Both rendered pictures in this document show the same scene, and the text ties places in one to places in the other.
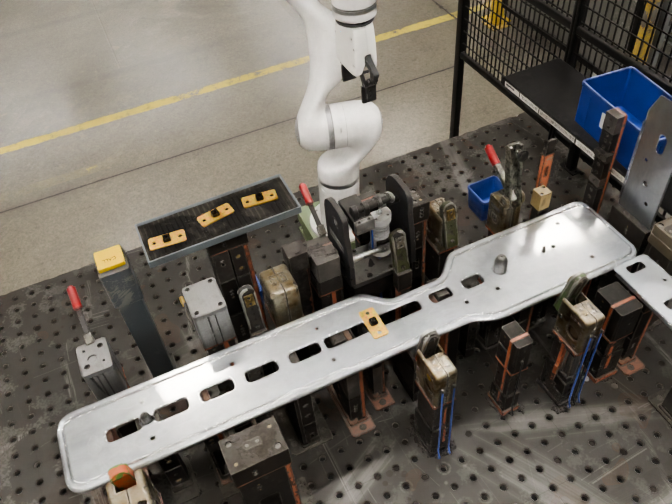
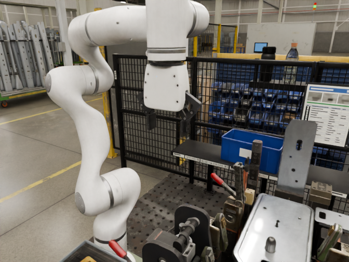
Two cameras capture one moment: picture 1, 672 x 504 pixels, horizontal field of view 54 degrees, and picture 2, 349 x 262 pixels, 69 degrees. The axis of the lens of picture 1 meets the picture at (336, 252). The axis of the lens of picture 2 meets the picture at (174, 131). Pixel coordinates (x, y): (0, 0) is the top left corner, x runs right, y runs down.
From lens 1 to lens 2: 0.94 m
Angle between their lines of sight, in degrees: 42
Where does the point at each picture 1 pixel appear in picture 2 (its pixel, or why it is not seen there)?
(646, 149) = (289, 151)
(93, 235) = not seen: outside the picture
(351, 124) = (123, 184)
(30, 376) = not seen: outside the picture
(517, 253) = (267, 234)
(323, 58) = (95, 139)
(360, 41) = (183, 76)
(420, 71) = not seen: hidden behind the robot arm
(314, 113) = (95, 182)
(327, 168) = (105, 227)
